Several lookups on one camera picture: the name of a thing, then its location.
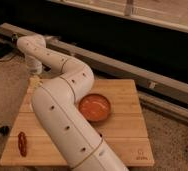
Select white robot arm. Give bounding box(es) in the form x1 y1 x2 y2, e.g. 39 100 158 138
17 35 129 171

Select orange ceramic bowl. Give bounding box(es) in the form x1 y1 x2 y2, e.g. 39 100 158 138
78 94 111 122

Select wooden board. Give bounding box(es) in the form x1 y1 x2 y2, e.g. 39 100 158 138
0 78 154 167

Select metal rail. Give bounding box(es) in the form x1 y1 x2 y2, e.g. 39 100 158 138
0 23 188 122

